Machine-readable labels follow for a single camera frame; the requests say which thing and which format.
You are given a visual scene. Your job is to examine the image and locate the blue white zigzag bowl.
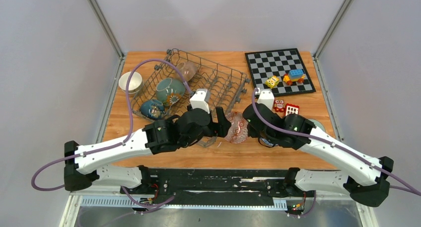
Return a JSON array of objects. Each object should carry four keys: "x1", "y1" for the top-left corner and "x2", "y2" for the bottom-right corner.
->
[{"x1": 224, "y1": 111, "x2": 248, "y2": 144}]

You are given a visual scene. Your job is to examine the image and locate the white bowl blue roses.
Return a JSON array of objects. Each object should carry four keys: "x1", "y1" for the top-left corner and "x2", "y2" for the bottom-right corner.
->
[{"x1": 258, "y1": 138, "x2": 277, "y2": 148}]

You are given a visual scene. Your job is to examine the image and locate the teal bowl with orange flower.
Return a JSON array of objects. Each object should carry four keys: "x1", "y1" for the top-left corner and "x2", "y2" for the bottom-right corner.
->
[{"x1": 155, "y1": 77, "x2": 186, "y2": 107}]

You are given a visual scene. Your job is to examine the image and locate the mint green leaf bowl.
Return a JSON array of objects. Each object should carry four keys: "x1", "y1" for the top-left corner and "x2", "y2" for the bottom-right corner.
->
[{"x1": 309, "y1": 119, "x2": 326, "y2": 132}]

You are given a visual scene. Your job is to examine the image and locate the beige bowl with flower sprig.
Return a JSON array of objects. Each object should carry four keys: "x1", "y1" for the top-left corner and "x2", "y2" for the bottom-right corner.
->
[{"x1": 118, "y1": 72, "x2": 143, "y2": 91}]

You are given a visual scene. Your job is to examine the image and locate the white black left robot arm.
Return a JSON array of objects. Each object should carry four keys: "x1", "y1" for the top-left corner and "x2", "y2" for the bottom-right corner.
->
[{"x1": 64, "y1": 107, "x2": 231, "y2": 194}]

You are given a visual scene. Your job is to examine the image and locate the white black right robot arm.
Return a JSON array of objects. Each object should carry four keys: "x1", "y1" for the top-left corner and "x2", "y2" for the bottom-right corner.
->
[{"x1": 242, "y1": 104, "x2": 394, "y2": 207}]

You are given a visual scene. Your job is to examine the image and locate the red owl toy block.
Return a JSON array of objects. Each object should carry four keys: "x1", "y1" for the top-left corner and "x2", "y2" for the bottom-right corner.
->
[{"x1": 273, "y1": 99, "x2": 284, "y2": 113}]

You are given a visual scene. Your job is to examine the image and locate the red toy house block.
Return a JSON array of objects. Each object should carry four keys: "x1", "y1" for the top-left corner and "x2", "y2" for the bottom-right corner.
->
[{"x1": 284, "y1": 103, "x2": 300, "y2": 116}]

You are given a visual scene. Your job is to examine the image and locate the dark blue floral bowl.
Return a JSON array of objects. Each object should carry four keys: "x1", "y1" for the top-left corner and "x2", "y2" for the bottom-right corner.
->
[{"x1": 140, "y1": 99, "x2": 165, "y2": 120}]

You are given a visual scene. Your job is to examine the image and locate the yellow owl toy block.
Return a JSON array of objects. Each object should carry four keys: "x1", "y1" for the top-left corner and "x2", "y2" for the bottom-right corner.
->
[{"x1": 264, "y1": 76, "x2": 280, "y2": 89}]

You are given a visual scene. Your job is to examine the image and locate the black white chessboard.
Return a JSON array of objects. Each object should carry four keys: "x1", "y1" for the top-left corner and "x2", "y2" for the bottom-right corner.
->
[{"x1": 245, "y1": 48, "x2": 316, "y2": 97}]

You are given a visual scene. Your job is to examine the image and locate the toy brick car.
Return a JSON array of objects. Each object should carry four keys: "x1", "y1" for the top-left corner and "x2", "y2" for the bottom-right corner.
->
[{"x1": 282, "y1": 69, "x2": 305, "y2": 85}]

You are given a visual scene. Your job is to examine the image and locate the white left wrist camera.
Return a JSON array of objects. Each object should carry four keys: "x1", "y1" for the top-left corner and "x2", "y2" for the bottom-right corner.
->
[{"x1": 190, "y1": 88, "x2": 211, "y2": 114}]

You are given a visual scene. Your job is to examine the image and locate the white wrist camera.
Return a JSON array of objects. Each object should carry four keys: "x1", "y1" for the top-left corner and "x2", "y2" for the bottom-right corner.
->
[
  {"x1": 190, "y1": 88, "x2": 211, "y2": 114},
  {"x1": 255, "y1": 88, "x2": 275, "y2": 110}
]

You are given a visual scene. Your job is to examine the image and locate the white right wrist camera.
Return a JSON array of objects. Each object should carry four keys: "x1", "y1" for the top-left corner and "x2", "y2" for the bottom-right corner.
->
[{"x1": 255, "y1": 88, "x2": 275, "y2": 110}]

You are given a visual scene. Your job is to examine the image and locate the grey wire dish rack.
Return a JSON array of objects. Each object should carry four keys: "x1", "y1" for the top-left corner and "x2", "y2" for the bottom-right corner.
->
[{"x1": 131, "y1": 48, "x2": 250, "y2": 122}]

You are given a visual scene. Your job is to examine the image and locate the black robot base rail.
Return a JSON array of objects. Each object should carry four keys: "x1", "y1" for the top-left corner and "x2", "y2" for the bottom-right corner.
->
[{"x1": 127, "y1": 168, "x2": 315, "y2": 207}]

